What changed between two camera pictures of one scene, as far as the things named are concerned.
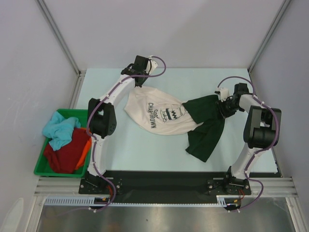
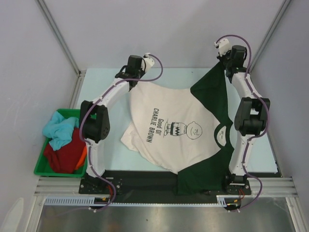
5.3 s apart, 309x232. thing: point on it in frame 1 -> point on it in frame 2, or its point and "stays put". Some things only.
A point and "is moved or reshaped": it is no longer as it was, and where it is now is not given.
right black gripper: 222,109 -> 227,61
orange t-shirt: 86,154 stays put
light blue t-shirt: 60,130 stays put
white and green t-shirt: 153,112 is moved or reshaped
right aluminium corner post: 285,6 stays put
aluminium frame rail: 284,186 stays put
